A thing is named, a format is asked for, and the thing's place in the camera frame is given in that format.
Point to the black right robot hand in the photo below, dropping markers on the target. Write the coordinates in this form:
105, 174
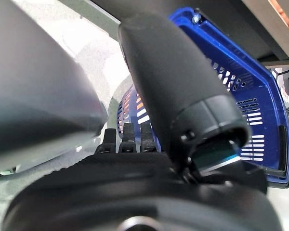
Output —
171, 84

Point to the blue plastic shopping basket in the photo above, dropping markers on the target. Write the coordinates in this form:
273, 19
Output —
271, 96

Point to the silver right robot leg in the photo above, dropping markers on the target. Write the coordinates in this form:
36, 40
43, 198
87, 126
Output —
38, 96

